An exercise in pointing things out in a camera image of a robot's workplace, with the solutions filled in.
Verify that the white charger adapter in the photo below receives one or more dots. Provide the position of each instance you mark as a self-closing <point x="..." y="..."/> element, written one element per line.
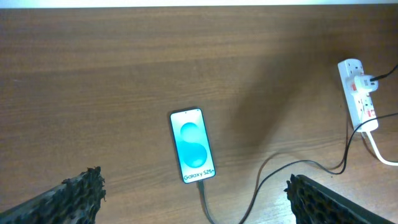
<point x="365" y="83"/>

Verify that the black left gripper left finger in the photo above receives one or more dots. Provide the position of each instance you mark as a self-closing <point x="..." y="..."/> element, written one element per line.
<point x="75" y="200"/>

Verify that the blue Galaxy smartphone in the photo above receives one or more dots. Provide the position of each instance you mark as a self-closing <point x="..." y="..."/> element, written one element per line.
<point x="192" y="145"/>

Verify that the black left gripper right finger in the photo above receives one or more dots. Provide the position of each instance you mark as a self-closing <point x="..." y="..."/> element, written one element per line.
<point x="313" y="203"/>

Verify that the white power strip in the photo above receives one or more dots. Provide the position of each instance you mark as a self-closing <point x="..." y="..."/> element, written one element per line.
<point x="360" y="105"/>

